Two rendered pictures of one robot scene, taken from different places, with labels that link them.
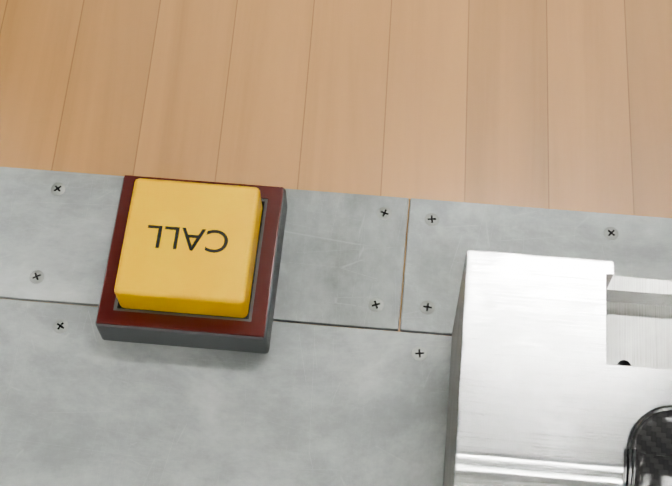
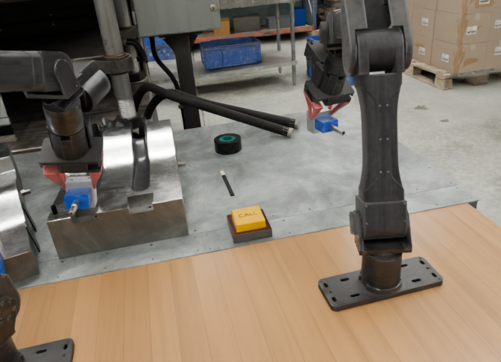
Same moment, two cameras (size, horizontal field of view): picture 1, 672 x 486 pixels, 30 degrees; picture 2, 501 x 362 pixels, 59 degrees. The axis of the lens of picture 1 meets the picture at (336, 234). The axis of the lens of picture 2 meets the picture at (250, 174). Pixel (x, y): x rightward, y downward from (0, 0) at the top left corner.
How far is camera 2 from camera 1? 1.00 m
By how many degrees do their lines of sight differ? 88
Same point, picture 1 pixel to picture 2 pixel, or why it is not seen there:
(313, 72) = (239, 270)
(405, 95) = (212, 272)
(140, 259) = (256, 209)
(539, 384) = (165, 188)
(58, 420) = (264, 205)
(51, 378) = (269, 209)
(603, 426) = (153, 186)
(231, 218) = (239, 219)
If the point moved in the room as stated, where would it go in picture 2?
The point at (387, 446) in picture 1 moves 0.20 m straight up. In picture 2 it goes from (197, 218) to (185, 134)
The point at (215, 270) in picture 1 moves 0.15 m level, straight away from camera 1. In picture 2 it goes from (238, 211) to (281, 246)
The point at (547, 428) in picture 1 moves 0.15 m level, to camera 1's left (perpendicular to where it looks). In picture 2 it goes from (163, 184) to (230, 169)
